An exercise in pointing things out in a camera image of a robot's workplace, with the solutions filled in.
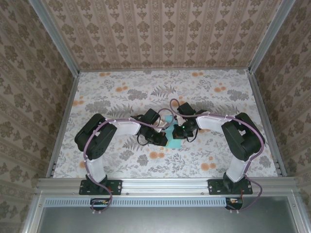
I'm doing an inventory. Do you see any teal paper sheet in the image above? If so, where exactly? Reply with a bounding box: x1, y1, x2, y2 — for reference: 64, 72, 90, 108
164, 116, 182, 150

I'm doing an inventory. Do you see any floral table mat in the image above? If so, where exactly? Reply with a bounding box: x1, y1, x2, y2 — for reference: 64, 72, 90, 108
52, 69, 280, 179

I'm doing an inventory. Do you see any grey metal panel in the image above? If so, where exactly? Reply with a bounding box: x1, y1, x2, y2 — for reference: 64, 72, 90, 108
36, 205, 301, 233

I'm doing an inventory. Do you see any small circuit board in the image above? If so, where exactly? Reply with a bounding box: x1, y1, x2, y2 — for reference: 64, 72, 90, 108
91, 198, 110, 210
225, 194, 243, 209

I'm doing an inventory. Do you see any thin black right gripper cable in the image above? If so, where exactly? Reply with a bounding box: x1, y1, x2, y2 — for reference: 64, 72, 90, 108
186, 130, 201, 143

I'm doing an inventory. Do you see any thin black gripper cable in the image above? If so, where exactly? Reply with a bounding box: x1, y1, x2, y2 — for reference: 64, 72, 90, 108
186, 130, 201, 143
137, 133, 151, 146

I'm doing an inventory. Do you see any thin black left gripper cable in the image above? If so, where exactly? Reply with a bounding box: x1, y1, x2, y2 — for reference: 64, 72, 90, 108
137, 133, 151, 146

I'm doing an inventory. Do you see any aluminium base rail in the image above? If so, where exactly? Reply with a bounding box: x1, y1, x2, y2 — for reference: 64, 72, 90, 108
36, 177, 298, 195

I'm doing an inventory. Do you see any grey slotted cable duct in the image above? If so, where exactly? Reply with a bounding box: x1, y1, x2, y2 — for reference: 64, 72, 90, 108
45, 197, 230, 207

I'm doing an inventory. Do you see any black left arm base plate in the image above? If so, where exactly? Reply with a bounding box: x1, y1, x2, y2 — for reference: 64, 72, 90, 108
79, 179, 122, 196

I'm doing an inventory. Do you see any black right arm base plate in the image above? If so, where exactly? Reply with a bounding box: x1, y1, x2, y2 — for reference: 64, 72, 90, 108
208, 178, 253, 196

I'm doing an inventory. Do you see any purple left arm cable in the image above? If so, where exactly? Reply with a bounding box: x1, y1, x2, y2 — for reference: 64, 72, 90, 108
84, 108, 175, 214

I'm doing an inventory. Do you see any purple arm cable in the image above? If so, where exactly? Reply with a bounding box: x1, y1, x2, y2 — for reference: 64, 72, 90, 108
170, 98, 265, 214
84, 108, 175, 214

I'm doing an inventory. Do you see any aluminium table side rail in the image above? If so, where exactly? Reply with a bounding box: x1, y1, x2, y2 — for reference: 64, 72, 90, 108
247, 70, 288, 177
46, 72, 80, 177

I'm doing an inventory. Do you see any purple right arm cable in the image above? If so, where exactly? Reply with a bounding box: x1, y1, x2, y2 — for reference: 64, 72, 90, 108
170, 98, 265, 214

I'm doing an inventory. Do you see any aluminium corner post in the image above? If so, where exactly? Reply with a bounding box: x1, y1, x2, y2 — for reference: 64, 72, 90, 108
247, 0, 296, 73
29, 0, 81, 75

